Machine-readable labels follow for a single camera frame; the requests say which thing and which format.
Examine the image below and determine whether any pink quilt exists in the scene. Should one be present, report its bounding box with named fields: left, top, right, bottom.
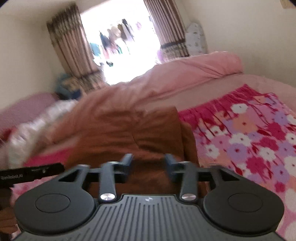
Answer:
left=43, top=52, right=243, bottom=148

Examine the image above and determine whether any blue and beige clothes pile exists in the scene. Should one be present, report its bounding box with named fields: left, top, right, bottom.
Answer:
left=55, top=73, right=82, bottom=100

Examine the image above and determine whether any brown padded jacket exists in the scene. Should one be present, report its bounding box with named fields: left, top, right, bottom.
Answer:
left=0, top=105, right=209, bottom=235

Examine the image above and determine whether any pink polka dot blanket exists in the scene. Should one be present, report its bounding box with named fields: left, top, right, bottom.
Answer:
left=10, top=83, right=296, bottom=241

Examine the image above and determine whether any striped curtain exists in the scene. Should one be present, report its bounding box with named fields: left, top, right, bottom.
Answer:
left=47, top=4, right=108, bottom=93
left=144, top=0, right=189, bottom=62

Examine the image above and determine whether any right striped curtain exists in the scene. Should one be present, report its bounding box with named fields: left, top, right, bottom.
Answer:
left=144, top=0, right=189, bottom=62

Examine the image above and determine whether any white floral duvet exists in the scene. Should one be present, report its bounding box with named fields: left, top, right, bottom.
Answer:
left=8, top=99, right=78, bottom=169

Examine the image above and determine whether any hanging laundry outside window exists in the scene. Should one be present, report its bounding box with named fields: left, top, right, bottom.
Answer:
left=89, top=19, right=134, bottom=67

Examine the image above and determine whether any left striped curtain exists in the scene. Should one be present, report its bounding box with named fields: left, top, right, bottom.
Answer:
left=47, top=4, right=108, bottom=93

